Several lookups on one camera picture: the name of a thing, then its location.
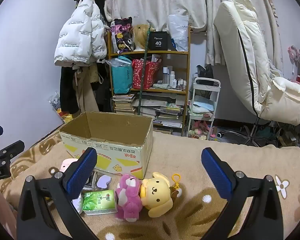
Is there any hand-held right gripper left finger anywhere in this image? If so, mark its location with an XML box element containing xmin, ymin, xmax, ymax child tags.
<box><xmin>16</xmin><ymin>147</ymin><xmax>100</xmax><ymax>240</ymax></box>

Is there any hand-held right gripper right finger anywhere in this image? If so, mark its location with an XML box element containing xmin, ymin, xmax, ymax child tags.
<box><xmin>201</xmin><ymin>147</ymin><xmax>284</xmax><ymax>240</ymax></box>

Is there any pale pink plush toy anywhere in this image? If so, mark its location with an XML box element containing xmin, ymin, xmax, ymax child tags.
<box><xmin>59</xmin><ymin>158</ymin><xmax>79</xmax><ymax>173</ymax></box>

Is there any green tissue pack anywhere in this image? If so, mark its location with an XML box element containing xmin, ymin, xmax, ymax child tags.
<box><xmin>82</xmin><ymin>189</ymin><xmax>119</xmax><ymax>215</ymax></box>

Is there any printed cardboard box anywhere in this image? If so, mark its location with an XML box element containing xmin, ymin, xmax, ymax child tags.
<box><xmin>59</xmin><ymin>112</ymin><xmax>153</xmax><ymax>180</ymax></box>

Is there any pink plush bear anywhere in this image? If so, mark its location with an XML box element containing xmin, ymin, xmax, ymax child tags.
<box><xmin>115</xmin><ymin>174</ymin><xmax>143</xmax><ymax>222</ymax></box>

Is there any yellow plush dog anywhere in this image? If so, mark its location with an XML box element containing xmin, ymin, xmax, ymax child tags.
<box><xmin>139</xmin><ymin>172</ymin><xmax>183</xmax><ymax>218</ymax></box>

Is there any black tissue pack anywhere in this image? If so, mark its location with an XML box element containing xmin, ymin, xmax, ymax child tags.
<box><xmin>84</xmin><ymin>170</ymin><xmax>98</xmax><ymax>189</ymax></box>

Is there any purple bean-shaped pad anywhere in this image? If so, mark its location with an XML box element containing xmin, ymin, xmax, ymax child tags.
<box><xmin>96</xmin><ymin>174</ymin><xmax>112</xmax><ymax>190</ymax></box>

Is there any pile of yellow packets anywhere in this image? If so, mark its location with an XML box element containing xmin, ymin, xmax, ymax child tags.
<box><xmin>49</xmin><ymin>95</ymin><xmax>73</xmax><ymax>124</ymax></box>

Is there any blue and white cloth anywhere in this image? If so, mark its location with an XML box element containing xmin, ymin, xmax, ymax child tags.
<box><xmin>191</xmin><ymin>102</ymin><xmax>214</xmax><ymax>117</ymax></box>

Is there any white trolley cart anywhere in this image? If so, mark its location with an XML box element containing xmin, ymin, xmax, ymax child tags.
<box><xmin>187</xmin><ymin>77</ymin><xmax>221</xmax><ymax>140</ymax></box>

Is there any black hanging coat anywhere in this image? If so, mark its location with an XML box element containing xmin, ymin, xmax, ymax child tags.
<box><xmin>60</xmin><ymin>66</ymin><xmax>79</xmax><ymax>114</ymax></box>

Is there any pile of magazines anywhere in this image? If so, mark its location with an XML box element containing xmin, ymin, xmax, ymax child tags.
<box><xmin>139</xmin><ymin>97</ymin><xmax>184</xmax><ymax>128</ymax></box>

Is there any stack of books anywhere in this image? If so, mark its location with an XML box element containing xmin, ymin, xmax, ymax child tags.
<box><xmin>112</xmin><ymin>94</ymin><xmax>136</xmax><ymax>115</ymax></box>

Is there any beige hanging coat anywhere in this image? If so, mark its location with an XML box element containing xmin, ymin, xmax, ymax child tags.
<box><xmin>72</xmin><ymin>64</ymin><xmax>101</xmax><ymax>113</ymax></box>

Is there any black bag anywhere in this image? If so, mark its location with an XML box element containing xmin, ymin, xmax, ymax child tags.
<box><xmin>196</xmin><ymin>64</ymin><xmax>214</xmax><ymax>85</ymax></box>

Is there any green folded cloth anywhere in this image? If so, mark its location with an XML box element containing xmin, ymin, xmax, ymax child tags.
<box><xmin>152</xmin><ymin>82</ymin><xmax>169</xmax><ymax>91</ymax></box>

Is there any group of white bottles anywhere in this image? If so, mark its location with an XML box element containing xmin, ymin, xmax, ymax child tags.
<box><xmin>162</xmin><ymin>66</ymin><xmax>188</xmax><ymax>90</ymax></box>

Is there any teal paper bag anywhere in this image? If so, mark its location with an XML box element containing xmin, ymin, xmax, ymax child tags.
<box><xmin>107</xmin><ymin>56</ymin><xmax>134</xmax><ymax>94</ymax></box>

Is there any green pole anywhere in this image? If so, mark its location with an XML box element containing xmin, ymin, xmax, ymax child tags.
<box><xmin>137</xmin><ymin>29</ymin><xmax>151</xmax><ymax>115</ymax></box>

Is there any red paper bag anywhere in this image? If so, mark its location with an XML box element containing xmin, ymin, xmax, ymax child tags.
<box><xmin>132</xmin><ymin>59</ymin><xmax>162</xmax><ymax>90</ymax></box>

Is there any white bedding pile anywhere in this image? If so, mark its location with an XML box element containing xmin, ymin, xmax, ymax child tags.
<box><xmin>213</xmin><ymin>0</ymin><xmax>300</xmax><ymax>147</ymax></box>

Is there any white puffer jacket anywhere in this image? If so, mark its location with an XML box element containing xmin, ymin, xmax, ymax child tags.
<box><xmin>54</xmin><ymin>0</ymin><xmax>108</xmax><ymax>67</ymax></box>

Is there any yellow wooden shelf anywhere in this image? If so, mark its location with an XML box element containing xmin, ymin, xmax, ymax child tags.
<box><xmin>107</xmin><ymin>27</ymin><xmax>191</xmax><ymax>137</ymax></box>

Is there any purple printed bag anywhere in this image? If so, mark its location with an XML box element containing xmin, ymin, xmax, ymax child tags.
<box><xmin>110</xmin><ymin>17</ymin><xmax>136</xmax><ymax>53</ymax></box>

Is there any pink desk fan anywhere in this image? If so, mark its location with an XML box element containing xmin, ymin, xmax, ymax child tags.
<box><xmin>287</xmin><ymin>45</ymin><xmax>300</xmax><ymax>80</ymax></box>

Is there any black box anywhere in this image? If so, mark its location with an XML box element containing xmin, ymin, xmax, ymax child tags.
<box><xmin>149</xmin><ymin>31</ymin><xmax>171</xmax><ymax>51</ymax></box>

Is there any white plastic bag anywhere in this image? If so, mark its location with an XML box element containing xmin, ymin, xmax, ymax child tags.
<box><xmin>167</xmin><ymin>14</ymin><xmax>189</xmax><ymax>52</ymax></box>

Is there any blonde wig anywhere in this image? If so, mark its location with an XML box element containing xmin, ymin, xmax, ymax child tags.
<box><xmin>130</xmin><ymin>24</ymin><xmax>155</xmax><ymax>52</ymax></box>

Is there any cream curtain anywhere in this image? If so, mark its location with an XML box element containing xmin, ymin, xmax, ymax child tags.
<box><xmin>107</xmin><ymin>0</ymin><xmax>283</xmax><ymax>66</ymax></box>

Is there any tangle of cables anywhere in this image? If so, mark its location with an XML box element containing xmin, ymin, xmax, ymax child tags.
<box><xmin>265</xmin><ymin>122</ymin><xmax>300</xmax><ymax>148</ymax></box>

